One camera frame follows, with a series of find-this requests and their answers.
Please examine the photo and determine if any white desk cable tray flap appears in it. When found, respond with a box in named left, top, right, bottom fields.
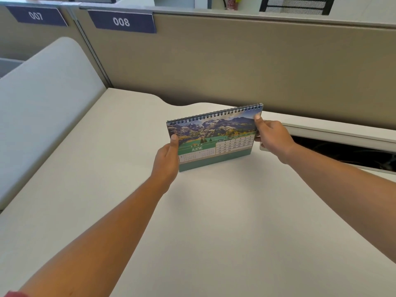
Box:
left=259, top=122, right=396, bottom=176

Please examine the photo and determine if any person's right hand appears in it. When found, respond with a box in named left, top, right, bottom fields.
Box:
left=254, top=114, right=298, bottom=165

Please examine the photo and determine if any person's left forearm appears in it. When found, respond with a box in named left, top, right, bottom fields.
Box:
left=17, top=176, right=169, bottom=297

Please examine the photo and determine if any person's right forearm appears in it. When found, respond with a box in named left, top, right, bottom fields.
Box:
left=278, top=143, right=396, bottom=264

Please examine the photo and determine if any white side divider panel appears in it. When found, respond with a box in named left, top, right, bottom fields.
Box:
left=0, top=37, right=107, bottom=211

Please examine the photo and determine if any person's left hand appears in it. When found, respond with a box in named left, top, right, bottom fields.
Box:
left=151, top=134, right=180, bottom=194

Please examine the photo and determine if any beige desk partition panel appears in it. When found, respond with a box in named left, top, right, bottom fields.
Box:
left=0, top=4, right=109, bottom=88
left=76, top=5, right=396, bottom=131

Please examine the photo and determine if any silver partition post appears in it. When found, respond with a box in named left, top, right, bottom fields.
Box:
left=69, top=5, right=114, bottom=89

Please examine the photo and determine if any spiral-bound desk calendar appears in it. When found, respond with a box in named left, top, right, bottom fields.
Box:
left=166, top=103, right=264, bottom=173

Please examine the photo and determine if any blue number sign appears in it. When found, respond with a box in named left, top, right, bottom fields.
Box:
left=87, top=9, right=157, bottom=34
left=5, top=5, right=69, bottom=27

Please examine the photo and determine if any black mesh chair back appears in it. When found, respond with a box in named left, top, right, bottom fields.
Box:
left=259, top=0, right=336, bottom=16

